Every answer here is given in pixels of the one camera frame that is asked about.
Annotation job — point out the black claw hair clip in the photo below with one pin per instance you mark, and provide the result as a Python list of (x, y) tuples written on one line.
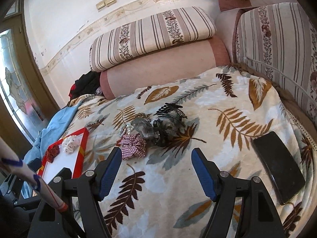
[(168, 109)]

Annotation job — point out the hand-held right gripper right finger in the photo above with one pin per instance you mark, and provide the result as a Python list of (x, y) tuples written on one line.
[(201, 171)]

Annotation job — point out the blue cloth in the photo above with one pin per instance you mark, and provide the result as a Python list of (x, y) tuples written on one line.
[(57, 121)]

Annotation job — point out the beige wall switch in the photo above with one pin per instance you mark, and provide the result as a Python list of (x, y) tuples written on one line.
[(100, 5), (110, 0)]

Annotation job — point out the black phone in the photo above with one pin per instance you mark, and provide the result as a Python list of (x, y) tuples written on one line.
[(277, 166)]

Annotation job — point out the red framed white tray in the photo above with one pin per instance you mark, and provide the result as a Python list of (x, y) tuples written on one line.
[(62, 163)]

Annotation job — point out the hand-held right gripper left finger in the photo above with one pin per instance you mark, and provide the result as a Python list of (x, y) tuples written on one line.
[(110, 168)]

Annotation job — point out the leaf print blanket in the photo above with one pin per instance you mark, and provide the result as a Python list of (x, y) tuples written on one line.
[(173, 191)]

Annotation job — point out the white dotted scrunchie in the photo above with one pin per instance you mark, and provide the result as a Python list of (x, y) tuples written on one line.
[(71, 142)]

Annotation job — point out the pale bead strand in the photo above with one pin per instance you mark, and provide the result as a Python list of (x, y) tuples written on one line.
[(121, 132)]

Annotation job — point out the dark grey organza scrunchie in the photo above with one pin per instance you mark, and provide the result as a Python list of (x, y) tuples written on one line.
[(164, 131)]

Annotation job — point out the red scrunchie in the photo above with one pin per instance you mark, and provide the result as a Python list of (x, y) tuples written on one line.
[(52, 152)]

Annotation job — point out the light grey organza scrunchie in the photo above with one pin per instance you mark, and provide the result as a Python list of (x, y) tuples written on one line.
[(142, 127)]

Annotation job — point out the plaid scrunchie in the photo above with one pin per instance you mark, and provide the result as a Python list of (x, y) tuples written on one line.
[(132, 146)]

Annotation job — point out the striped floral flat cushion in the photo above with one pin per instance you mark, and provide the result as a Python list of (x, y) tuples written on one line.
[(153, 34)]

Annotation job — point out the wooden stained glass door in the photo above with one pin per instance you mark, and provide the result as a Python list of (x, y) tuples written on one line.
[(14, 84)]

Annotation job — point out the striped floral sofa back cushion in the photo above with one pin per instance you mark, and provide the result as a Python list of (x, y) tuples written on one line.
[(279, 42)]

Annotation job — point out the black and red clothes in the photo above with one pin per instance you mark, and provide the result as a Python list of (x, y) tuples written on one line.
[(85, 85)]

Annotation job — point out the person's left forearm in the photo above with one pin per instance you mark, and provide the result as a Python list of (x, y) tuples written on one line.
[(14, 163)]

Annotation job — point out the pink bolster cushion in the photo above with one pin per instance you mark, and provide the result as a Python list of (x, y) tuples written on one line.
[(168, 62)]

